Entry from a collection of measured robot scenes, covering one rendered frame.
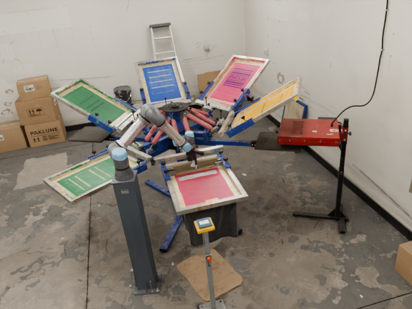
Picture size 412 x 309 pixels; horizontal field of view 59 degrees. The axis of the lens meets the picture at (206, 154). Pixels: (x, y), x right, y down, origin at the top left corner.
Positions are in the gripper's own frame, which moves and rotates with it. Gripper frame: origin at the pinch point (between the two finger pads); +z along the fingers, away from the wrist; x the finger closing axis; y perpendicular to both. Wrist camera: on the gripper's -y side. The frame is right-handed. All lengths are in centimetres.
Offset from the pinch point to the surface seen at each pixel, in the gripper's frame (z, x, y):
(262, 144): 7, -27, -76
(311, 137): -8, 7, -112
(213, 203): 2, 60, 0
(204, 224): 4, 80, 13
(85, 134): 5, -141, 105
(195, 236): 38, 50, 16
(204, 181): 5.3, 20.5, -2.3
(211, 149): -2.2, -21.7, -21.4
